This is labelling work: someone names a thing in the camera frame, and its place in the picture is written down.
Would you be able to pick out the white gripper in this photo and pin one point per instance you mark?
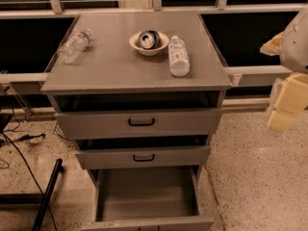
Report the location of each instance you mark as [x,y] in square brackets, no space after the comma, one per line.
[296,48]

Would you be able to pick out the blue labelled plastic bottle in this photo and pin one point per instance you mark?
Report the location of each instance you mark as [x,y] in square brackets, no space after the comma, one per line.
[179,63]

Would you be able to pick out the grey middle drawer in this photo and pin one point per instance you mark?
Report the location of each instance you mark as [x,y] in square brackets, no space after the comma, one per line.
[166,151]

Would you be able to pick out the grey drawer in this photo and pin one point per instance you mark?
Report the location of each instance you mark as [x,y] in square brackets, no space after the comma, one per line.
[147,199]
[166,151]
[136,115]

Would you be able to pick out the grey drawer cabinet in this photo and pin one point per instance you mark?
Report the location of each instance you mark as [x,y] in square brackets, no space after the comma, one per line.
[112,66]

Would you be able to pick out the grey bottom drawer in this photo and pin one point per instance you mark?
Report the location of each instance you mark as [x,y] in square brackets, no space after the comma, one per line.
[147,199]

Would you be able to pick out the grey top drawer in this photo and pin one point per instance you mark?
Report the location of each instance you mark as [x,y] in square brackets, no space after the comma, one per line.
[136,115]

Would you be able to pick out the clear crumpled plastic bottle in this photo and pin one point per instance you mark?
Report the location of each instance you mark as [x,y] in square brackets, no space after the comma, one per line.
[74,46]

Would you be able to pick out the crushed dark soda can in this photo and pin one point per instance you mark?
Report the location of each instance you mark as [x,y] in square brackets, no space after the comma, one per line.
[148,39]

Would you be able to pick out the cream ceramic bowl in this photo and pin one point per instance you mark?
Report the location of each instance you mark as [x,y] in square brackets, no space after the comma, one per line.
[163,43]

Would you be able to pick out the black stand leg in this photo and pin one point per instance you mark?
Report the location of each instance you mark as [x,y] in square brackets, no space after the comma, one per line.
[42,199]

